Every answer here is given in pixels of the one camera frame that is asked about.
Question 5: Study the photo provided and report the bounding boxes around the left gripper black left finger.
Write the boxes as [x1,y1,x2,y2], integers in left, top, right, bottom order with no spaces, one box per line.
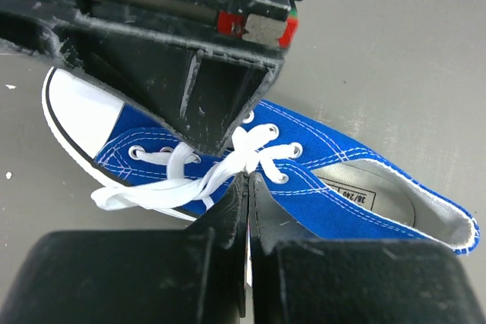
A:
[1,174,248,323]

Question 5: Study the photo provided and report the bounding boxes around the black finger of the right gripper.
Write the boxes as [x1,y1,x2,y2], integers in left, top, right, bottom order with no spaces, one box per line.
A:
[1,5,284,156]

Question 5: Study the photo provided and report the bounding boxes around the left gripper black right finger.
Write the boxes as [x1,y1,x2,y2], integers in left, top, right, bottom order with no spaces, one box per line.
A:
[248,173,485,323]

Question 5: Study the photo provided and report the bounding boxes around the blue sneaker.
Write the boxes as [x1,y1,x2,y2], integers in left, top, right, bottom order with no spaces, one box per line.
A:
[42,68,480,254]

